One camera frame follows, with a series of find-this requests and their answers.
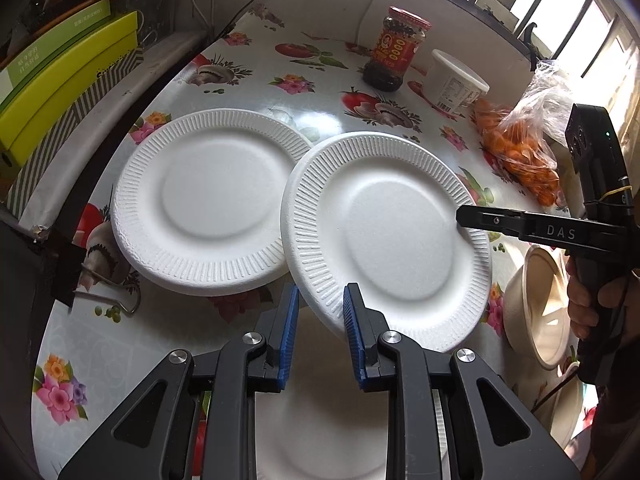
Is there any white foam plate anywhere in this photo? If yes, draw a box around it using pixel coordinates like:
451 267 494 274
252 374 446 480
111 108 311 297
280 132 491 352

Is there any right hand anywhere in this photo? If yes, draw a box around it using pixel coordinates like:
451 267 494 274
565 258 640 344

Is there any beige paper bowl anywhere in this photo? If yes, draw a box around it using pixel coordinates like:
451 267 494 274
532 361 584 448
502 246 570 370

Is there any bag of orange fruit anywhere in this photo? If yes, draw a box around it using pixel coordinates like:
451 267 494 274
472 60 573 209

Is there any white plastic tub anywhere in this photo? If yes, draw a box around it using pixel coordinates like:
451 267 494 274
422 49 489 114

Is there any floral vinyl tablecloth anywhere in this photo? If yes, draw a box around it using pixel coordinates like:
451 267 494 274
32 8 536 479

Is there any metal binder clip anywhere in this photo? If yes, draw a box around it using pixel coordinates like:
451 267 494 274
73 264 142 316

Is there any chili sauce jar red label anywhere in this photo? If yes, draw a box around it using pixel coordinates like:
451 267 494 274
362 6 432 92

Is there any striped black white box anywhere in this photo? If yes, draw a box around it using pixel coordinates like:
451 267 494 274
3 47 143 218

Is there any yellow-green box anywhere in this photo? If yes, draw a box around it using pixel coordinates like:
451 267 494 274
1 12 138 170

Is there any green and white box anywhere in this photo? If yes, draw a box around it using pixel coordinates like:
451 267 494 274
1 0 112 108

